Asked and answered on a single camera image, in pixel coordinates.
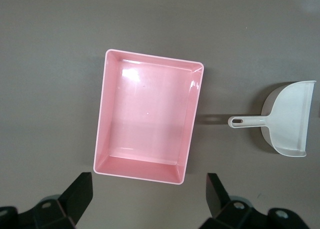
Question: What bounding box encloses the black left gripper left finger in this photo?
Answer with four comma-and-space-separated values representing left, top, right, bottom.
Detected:
0, 172, 94, 229

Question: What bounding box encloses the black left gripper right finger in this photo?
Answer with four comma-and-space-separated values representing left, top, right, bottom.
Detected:
199, 173, 320, 229

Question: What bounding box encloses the beige plastic dustpan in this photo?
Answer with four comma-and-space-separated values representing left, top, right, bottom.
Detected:
227, 80, 318, 158

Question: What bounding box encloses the pink plastic bin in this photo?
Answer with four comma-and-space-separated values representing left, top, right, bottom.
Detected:
92, 48, 205, 187

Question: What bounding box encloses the brown table cover mat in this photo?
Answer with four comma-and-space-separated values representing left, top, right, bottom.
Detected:
0, 0, 320, 229

